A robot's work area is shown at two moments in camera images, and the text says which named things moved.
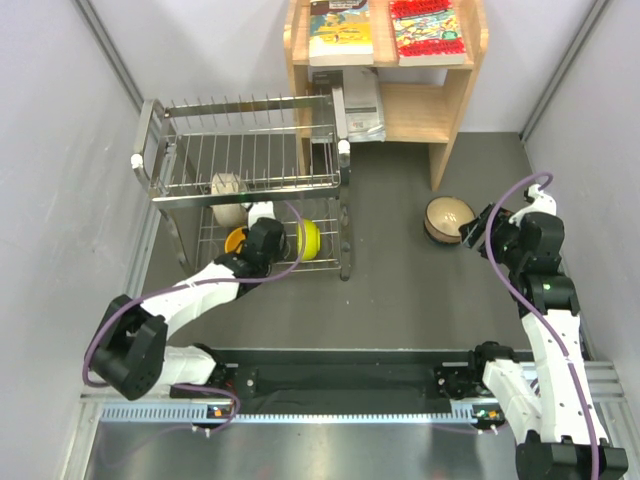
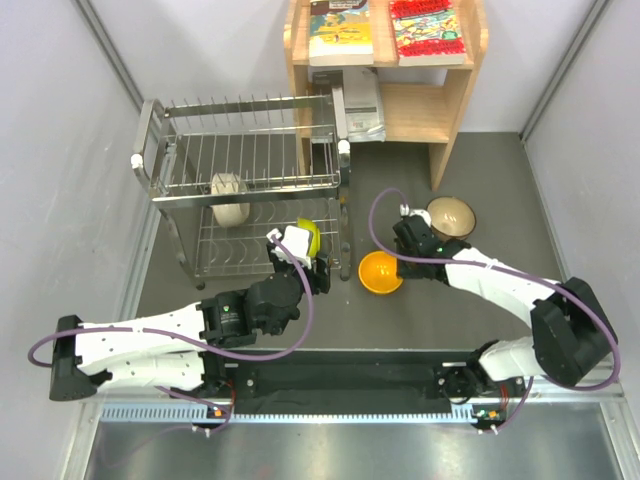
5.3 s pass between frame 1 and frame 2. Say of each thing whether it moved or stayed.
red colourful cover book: stayed
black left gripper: moved
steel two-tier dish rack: stayed
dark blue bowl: moved
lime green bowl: stayed
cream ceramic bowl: stayed
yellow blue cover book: stayed
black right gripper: moved
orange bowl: moved
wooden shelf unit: stayed
